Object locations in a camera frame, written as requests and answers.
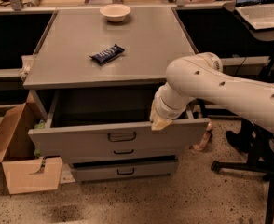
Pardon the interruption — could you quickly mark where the pink plastic bottle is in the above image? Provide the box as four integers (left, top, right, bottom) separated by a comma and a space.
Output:
193, 123, 212, 151

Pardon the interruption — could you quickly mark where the grey middle drawer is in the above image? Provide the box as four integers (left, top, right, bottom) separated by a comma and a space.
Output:
60, 145, 186, 164

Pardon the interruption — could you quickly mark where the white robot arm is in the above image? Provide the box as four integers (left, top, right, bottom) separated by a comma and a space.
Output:
150, 52, 274, 133

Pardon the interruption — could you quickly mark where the green chip bag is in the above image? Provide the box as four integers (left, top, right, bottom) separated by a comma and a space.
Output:
34, 119, 46, 157

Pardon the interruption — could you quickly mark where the blue snack bar wrapper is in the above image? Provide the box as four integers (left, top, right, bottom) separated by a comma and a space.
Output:
91, 44, 125, 65

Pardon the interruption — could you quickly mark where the grey drawer cabinet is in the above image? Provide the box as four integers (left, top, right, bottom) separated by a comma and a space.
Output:
22, 7, 203, 184

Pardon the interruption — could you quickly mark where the grey top drawer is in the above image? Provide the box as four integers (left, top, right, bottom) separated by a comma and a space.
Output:
29, 85, 208, 156

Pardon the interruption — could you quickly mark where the grey bottom drawer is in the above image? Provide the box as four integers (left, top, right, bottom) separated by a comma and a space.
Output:
71, 156, 178, 183

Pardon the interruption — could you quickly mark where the grey drawer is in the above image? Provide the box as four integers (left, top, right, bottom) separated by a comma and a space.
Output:
71, 156, 178, 183
29, 85, 208, 156
60, 145, 186, 164

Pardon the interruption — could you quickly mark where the white ceramic bowl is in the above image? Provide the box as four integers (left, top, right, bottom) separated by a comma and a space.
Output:
100, 4, 130, 22

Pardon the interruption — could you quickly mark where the open cardboard box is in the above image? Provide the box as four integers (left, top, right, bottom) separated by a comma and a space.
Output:
0, 94, 62, 194

